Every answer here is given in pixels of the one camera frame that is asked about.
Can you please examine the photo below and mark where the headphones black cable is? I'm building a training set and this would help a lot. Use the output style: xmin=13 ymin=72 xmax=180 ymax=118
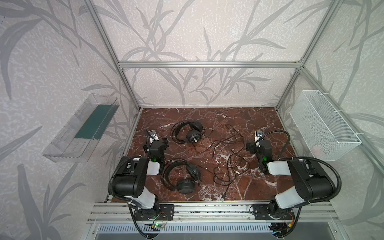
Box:
xmin=191 ymin=123 xmax=250 ymax=169
xmin=197 ymin=149 xmax=251 ymax=201

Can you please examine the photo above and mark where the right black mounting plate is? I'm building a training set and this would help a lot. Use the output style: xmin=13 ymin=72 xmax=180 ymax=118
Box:
xmin=249 ymin=203 xmax=296 ymax=221

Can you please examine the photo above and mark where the black mounting plate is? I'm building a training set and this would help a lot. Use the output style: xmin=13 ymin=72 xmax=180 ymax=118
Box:
xmin=249 ymin=203 xmax=296 ymax=221
xmin=134 ymin=204 xmax=175 ymax=221

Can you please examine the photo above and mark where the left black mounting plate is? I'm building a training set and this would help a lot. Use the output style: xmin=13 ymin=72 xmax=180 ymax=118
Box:
xmin=134 ymin=204 xmax=175 ymax=221

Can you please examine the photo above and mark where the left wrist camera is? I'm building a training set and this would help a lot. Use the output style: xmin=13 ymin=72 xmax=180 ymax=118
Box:
xmin=146 ymin=129 xmax=159 ymax=141

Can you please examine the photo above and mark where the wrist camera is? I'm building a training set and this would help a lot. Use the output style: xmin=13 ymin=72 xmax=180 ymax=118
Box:
xmin=146 ymin=129 xmax=159 ymax=141
xmin=255 ymin=131 xmax=264 ymax=142

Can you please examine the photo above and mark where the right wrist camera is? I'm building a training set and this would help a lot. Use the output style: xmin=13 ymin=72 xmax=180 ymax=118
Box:
xmin=255 ymin=131 xmax=264 ymax=142

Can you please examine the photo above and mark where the white wire mesh basket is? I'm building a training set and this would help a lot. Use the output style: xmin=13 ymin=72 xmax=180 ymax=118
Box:
xmin=290 ymin=90 xmax=362 ymax=162

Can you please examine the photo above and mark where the clear plastic wall bin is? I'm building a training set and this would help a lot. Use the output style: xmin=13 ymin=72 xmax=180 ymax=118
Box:
xmin=42 ymin=94 xmax=120 ymax=163

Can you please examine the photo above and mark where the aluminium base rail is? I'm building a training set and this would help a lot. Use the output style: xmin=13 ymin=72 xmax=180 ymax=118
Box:
xmin=87 ymin=201 xmax=340 ymax=224

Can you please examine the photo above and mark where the aluminium frame crossbar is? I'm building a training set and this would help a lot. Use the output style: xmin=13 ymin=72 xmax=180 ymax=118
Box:
xmin=118 ymin=61 xmax=301 ymax=69

